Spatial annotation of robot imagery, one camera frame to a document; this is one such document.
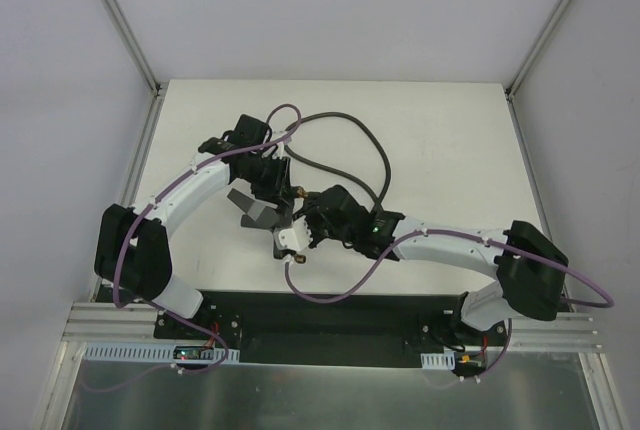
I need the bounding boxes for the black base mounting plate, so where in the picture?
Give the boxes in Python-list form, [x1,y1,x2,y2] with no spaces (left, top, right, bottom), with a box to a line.
[153,291,507,368]

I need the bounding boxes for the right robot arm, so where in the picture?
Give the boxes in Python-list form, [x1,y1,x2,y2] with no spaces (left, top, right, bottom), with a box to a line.
[297,185,568,345]

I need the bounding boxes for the white cable duct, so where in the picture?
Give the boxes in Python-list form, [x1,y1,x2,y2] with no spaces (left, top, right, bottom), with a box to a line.
[84,343,240,365]
[420,350,456,371]

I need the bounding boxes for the aluminium front rail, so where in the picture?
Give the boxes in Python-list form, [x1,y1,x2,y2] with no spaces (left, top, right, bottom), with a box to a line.
[62,302,604,353]

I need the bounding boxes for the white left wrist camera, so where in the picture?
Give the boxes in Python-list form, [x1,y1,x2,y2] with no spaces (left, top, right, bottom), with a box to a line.
[265,131,291,159]

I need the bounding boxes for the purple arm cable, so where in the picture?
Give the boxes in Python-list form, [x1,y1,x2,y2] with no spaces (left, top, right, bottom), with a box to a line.
[283,228,615,311]
[112,103,303,311]

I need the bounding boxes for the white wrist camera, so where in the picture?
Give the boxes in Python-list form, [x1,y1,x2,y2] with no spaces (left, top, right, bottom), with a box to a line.
[265,131,291,159]
[274,217,312,253]

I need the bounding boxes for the right aluminium frame post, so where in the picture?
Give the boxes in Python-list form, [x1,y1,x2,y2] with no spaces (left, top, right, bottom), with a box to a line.
[505,0,574,101]

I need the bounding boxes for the aluminium frame post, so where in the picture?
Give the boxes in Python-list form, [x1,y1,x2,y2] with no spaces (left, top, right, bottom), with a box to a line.
[100,0,163,96]
[505,0,574,101]

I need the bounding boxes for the right white cable duct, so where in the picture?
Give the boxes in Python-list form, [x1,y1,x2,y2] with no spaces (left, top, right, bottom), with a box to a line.
[420,350,456,371]

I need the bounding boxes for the dark grey faucet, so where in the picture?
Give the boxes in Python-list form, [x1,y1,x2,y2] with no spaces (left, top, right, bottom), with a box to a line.
[227,189,307,264]

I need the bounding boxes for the left aluminium frame post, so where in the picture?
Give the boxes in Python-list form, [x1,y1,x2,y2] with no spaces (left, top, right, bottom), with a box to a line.
[100,0,163,96]

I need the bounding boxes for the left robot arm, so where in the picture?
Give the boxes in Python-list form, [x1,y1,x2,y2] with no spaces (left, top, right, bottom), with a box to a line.
[94,114,295,339]

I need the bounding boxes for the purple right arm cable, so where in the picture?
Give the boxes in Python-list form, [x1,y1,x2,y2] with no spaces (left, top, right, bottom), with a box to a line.
[283,228,615,311]

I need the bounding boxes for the dark grey flexible hose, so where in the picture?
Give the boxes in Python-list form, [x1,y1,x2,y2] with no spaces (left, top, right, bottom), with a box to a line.
[282,111,392,211]

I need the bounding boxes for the left white cable duct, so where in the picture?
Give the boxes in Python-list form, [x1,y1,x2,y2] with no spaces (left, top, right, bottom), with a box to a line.
[84,343,240,365]

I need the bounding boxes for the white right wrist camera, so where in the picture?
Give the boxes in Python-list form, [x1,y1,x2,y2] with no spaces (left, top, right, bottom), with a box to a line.
[274,217,312,253]

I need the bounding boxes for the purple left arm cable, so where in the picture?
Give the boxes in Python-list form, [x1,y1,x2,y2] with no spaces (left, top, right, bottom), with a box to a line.
[112,103,303,311]

